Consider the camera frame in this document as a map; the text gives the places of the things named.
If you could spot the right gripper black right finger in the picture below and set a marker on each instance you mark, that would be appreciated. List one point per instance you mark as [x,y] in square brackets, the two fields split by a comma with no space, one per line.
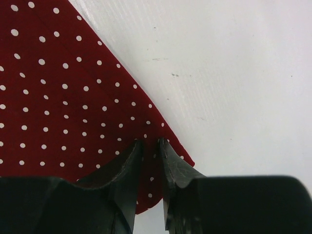
[263,204]

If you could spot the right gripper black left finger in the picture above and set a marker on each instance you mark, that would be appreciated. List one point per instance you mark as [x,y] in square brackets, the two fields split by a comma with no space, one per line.
[103,202]

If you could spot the red polka dot skirt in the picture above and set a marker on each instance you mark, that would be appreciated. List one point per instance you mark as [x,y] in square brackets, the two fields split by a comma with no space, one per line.
[67,105]

